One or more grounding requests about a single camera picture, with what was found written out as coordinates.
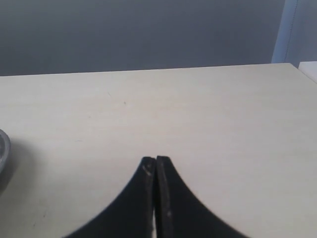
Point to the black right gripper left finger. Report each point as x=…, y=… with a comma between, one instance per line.
x=130, y=215

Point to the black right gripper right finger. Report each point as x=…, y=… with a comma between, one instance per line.
x=179, y=213

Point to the round stainless steel plate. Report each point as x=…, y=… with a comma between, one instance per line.
x=5, y=146

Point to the white furniture at table edge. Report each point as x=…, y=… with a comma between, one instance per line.
x=309, y=68

